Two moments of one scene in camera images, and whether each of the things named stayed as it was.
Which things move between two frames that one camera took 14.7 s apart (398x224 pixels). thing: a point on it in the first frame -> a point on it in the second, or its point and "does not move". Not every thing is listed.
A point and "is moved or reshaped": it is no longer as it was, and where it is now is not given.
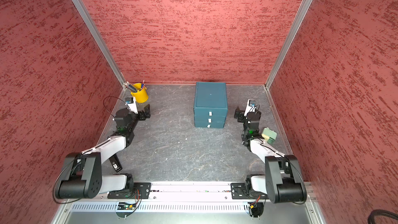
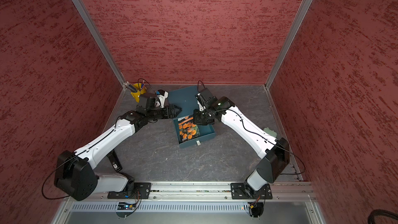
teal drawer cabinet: (210, 105) is moved or reshaped
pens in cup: (128, 85) does not move
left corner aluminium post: (94, 29) does not move
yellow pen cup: (141, 96) does not move
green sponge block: (269, 135) does not move
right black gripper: (240, 113) -> (198, 119)
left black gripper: (142, 116) -> (167, 109)
